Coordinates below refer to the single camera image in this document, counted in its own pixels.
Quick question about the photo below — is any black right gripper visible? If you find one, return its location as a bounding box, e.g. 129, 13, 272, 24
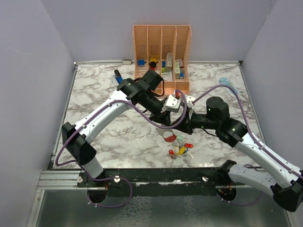
171, 108, 219, 135

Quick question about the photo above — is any grey red key organizer plate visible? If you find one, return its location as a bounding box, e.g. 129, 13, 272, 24
156, 128, 177, 143

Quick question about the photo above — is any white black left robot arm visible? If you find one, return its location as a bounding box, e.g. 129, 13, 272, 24
62, 70, 170, 187

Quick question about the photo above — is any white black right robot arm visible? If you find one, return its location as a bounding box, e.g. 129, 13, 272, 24
163, 95, 303, 212

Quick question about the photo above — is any silver keys pile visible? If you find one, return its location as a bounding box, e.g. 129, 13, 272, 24
167, 140, 194, 159

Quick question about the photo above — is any green key tag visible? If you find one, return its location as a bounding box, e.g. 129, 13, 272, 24
177, 135, 185, 141

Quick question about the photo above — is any yellow key tag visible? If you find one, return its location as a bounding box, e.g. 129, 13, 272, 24
175, 147, 187, 156

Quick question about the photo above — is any small red key tag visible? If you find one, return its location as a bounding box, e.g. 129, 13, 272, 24
169, 149, 175, 159

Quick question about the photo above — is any white red box in organizer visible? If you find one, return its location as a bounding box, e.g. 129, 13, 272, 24
175, 59, 184, 79

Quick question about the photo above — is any red black cylinder toy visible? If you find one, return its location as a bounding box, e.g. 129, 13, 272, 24
149, 61, 157, 70

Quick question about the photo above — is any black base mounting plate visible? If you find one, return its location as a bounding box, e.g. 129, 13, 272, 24
77, 167, 241, 197

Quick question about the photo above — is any packaged blue toothbrush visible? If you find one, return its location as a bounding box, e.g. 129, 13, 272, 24
218, 77, 239, 97

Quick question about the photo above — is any blue block in organizer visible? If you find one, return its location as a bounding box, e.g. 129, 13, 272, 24
137, 59, 146, 67

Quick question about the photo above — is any grey box in organizer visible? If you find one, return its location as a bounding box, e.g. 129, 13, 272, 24
165, 52, 173, 72

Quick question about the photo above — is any blue black stapler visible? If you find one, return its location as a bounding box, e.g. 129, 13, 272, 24
114, 70, 123, 84

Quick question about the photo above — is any peach plastic desk organizer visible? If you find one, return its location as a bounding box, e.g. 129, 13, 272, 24
133, 25, 192, 96

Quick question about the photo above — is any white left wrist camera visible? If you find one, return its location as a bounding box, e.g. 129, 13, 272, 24
161, 95, 181, 113

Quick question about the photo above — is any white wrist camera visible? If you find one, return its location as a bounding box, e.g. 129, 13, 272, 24
161, 95, 181, 113
185, 95, 195, 108

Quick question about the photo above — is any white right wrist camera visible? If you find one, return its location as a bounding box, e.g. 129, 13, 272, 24
185, 95, 195, 108

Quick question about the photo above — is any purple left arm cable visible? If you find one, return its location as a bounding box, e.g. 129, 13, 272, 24
54, 89, 188, 208

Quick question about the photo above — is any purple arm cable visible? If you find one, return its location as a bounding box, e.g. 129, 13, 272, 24
193, 84, 303, 206
54, 89, 188, 208

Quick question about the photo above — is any white plug at wall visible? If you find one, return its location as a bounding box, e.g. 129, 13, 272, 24
122, 60, 133, 65

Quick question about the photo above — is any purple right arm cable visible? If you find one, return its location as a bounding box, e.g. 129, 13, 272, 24
193, 84, 303, 206

